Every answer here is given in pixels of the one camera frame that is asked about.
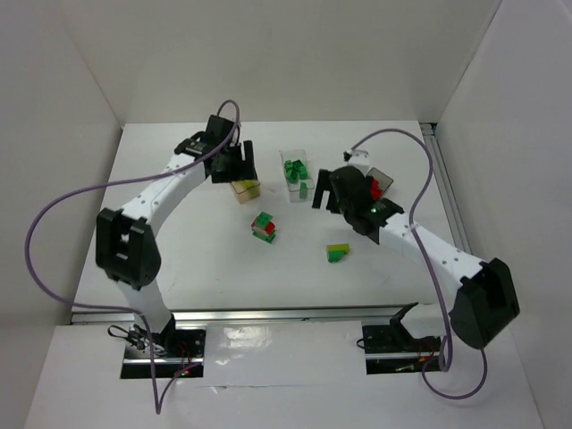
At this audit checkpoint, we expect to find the dark green lego cube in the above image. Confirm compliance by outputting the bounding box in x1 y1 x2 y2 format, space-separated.
293 160 308 181

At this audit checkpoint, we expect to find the yellow green red lego stack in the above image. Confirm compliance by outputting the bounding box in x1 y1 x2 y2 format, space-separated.
326 243 350 263

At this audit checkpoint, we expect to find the red lego brick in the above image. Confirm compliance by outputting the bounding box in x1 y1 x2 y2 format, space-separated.
371 179 385 200

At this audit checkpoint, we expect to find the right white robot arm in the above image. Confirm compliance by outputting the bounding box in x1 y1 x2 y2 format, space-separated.
312 165 520 349

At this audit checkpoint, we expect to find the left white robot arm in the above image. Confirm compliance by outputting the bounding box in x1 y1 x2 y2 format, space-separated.
96 115 257 350

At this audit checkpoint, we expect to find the orange transparent container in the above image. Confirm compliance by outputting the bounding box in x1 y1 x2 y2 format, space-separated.
231 180 261 204

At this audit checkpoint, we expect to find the clear transparent container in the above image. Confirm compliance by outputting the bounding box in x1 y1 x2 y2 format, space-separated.
280 149 315 203

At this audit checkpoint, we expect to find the grey transparent container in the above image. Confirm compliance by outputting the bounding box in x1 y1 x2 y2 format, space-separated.
366 168 394 199

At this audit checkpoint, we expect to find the aluminium side rail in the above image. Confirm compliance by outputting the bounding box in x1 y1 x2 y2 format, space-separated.
419 122 472 253

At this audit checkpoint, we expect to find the aluminium front rail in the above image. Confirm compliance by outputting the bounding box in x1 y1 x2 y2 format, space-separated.
69 304 452 325

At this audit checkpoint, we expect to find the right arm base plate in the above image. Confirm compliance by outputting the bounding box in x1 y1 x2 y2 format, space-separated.
356 303 442 375

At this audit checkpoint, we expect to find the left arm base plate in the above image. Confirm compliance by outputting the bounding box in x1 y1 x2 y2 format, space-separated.
107 324 206 380

